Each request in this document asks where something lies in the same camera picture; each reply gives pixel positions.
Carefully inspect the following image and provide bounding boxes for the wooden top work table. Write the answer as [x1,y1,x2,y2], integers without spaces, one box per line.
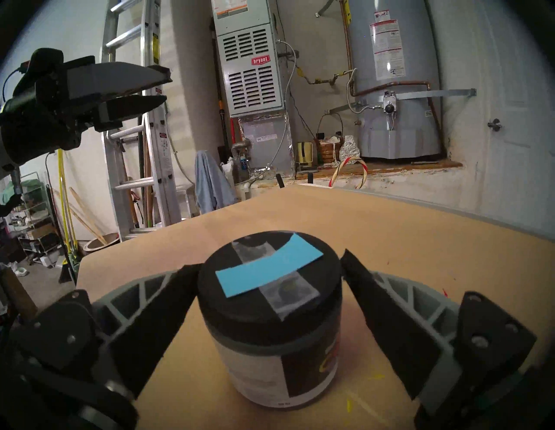
[76,184,555,430]

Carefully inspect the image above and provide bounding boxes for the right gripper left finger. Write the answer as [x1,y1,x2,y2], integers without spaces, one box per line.
[13,262,204,400]

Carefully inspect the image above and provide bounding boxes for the white paint jar dark label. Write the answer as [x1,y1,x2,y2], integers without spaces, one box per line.
[208,321,341,410]

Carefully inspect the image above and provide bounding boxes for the wooden platform board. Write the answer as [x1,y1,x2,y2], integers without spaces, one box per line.
[295,160,464,180]

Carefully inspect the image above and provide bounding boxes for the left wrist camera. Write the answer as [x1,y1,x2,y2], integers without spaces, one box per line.
[13,48,65,102]

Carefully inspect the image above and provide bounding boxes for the wicker basket with handle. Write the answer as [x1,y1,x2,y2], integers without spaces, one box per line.
[316,114,345,164]

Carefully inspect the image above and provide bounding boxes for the grey Bryant furnace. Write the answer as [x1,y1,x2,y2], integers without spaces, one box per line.
[211,0,296,177]

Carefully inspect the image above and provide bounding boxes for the brass gas pipe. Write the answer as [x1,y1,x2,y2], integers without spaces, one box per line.
[296,65,352,86]

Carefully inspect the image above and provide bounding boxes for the straight metal heater strap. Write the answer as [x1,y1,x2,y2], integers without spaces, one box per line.
[328,89,477,114]

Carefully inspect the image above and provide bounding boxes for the grey water heater tank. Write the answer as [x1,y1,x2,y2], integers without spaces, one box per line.
[345,0,445,160]

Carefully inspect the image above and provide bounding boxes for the striped candy cane decoration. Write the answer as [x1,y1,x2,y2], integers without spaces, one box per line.
[328,157,368,190]

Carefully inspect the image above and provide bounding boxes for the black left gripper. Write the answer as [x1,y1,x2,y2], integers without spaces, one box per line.
[0,55,173,168]

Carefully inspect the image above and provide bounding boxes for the aluminium ladder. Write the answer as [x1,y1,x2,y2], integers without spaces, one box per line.
[100,0,183,241]

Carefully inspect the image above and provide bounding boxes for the blue hanging towel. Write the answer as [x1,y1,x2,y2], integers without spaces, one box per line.
[194,150,237,214]

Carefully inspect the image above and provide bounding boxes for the crumpled foil bundle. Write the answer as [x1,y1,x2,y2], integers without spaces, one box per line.
[338,135,361,162]

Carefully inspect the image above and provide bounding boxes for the black jar lid blue tape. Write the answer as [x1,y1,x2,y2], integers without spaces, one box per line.
[197,231,343,347]

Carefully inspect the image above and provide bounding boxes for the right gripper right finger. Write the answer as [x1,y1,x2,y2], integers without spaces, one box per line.
[340,248,538,417]

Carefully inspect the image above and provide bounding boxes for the yellow kettle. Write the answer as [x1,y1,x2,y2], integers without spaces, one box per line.
[296,142,315,170]

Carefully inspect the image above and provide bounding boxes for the white panel door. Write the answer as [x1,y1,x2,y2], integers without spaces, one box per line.
[473,0,555,243]

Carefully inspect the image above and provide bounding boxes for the round tan basin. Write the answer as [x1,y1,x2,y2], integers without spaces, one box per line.
[82,232,121,255]

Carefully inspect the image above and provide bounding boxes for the cluttered metal storage rack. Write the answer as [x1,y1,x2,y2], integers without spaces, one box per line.
[4,171,61,265]

